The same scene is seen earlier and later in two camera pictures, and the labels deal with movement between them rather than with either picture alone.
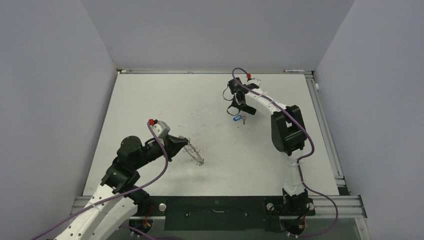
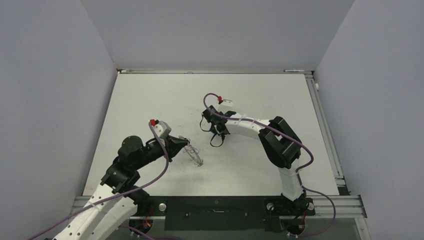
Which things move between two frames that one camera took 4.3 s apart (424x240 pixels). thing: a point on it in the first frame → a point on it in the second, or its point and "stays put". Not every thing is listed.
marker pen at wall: x=287 y=70 stays put
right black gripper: x=249 y=109 → x=212 y=130
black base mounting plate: x=221 y=213 stays put
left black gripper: x=172 y=145 stays put
